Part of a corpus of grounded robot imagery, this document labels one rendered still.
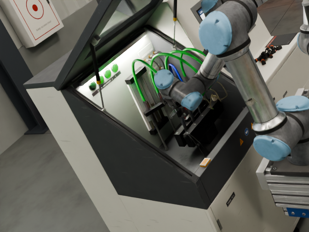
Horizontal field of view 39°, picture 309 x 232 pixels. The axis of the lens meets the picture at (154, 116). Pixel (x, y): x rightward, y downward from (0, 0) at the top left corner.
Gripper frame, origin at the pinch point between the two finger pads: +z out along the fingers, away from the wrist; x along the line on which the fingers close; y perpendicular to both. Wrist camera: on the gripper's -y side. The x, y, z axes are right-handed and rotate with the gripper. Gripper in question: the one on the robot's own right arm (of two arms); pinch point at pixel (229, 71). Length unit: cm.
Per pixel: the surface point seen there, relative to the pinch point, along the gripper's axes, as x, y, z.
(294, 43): 78, -4, 25
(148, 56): 12, -57, -7
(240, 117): 2.4, -5.2, 28.0
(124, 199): -47, -58, 46
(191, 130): -13.8, -24.2, 25.0
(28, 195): 1, -286, 123
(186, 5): 35, -37, -24
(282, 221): 3, -3, 101
